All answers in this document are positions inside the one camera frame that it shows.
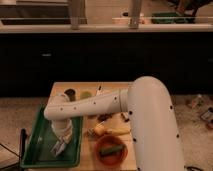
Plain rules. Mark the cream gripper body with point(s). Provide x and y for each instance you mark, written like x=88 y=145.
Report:
x=63 y=129

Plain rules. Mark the blue grey towel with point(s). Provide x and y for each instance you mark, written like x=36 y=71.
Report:
x=58 y=148

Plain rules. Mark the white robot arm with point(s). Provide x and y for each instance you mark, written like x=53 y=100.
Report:
x=152 y=118

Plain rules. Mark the green plastic tray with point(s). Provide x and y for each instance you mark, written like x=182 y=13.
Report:
x=42 y=139

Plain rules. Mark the dark brown cup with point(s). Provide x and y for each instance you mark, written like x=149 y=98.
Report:
x=71 y=94

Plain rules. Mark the orange yellow toy fruit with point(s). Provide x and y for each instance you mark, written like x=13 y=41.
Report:
x=99 y=130

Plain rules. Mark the dark grape bunch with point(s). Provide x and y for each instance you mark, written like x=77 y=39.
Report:
x=104 y=117

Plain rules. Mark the green cucumber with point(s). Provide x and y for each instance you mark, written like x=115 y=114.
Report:
x=110 y=150

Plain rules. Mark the yellow banana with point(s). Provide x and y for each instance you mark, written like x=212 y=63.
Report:
x=117 y=131

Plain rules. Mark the orange bowl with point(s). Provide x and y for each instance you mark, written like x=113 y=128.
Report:
x=114 y=160

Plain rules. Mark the tan brown block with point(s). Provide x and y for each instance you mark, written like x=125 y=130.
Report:
x=125 y=117

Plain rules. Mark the green bin in background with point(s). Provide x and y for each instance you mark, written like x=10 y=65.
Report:
x=167 y=18

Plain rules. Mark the black chair frame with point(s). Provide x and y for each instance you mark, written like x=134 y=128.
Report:
x=19 y=155

